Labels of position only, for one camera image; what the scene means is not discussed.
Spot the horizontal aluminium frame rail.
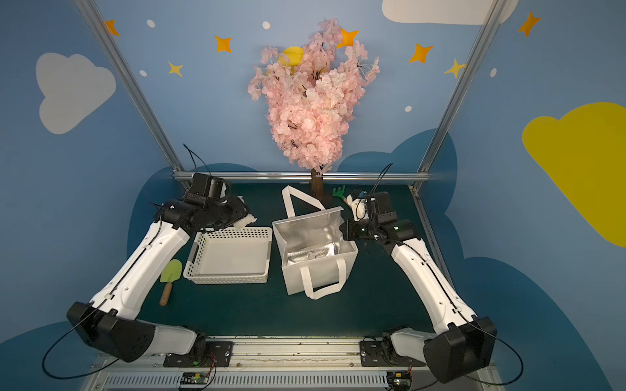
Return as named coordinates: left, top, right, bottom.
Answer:
left=173, top=170, right=430, bottom=184

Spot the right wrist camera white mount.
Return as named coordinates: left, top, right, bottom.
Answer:
left=345, top=191, right=369, bottom=222

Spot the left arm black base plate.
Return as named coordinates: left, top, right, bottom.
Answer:
left=163, top=340, right=234, bottom=368

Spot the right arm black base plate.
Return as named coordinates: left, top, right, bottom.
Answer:
left=359, top=338, right=425, bottom=368

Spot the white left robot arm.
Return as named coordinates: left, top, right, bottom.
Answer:
left=67, top=173, right=250, bottom=363

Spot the right small circuit board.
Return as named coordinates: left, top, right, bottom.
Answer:
left=386, top=371, right=412, bottom=391

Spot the green toy shovel wooden handle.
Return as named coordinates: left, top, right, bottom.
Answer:
left=159, top=259, right=183, bottom=306

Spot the left aluminium frame post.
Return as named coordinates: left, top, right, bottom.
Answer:
left=74, top=0, right=184, bottom=174

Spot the right aluminium frame post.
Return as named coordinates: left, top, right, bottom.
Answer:
left=411, top=0, right=509, bottom=196

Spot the white insulated delivery bag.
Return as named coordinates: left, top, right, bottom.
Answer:
left=272, top=186, right=359, bottom=300

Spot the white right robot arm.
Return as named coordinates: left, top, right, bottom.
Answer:
left=341, top=192, right=497, bottom=384

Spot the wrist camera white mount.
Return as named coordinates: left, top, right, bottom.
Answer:
left=233, top=213, right=257, bottom=230
left=345, top=191, right=369, bottom=222

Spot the green toy rake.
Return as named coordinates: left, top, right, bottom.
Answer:
left=332, top=185, right=347, bottom=200

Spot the white perforated plastic basket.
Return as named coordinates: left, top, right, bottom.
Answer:
left=183, top=227, right=272, bottom=285

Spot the left small circuit board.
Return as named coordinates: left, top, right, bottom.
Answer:
left=179, top=371, right=210, bottom=388

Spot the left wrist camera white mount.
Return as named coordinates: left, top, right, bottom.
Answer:
left=233, top=213, right=257, bottom=230

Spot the small circuit board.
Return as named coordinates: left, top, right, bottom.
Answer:
left=386, top=371, right=412, bottom=391
left=179, top=371, right=210, bottom=388

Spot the front aluminium mounting rail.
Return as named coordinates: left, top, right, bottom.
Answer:
left=82, top=337, right=504, bottom=390

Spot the brown artificial tree trunk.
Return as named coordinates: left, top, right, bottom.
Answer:
left=311, top=169, right=324, bottom=202

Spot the pink blossom artificial tree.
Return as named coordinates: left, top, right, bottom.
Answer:
left=248, top=19, right=381, bottom=174

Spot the aluminium frame post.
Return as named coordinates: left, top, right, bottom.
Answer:
left=411, top=0, right=509, bottom=196
left=74, top=0, right=184, bottom=174

